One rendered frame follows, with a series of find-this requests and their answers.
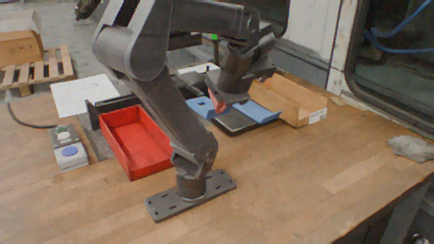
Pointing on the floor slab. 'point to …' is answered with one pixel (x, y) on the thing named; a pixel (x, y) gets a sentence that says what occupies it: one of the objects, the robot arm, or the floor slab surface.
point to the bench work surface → (136, 209)
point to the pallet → (38, 71)
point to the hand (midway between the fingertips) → (219, 109)
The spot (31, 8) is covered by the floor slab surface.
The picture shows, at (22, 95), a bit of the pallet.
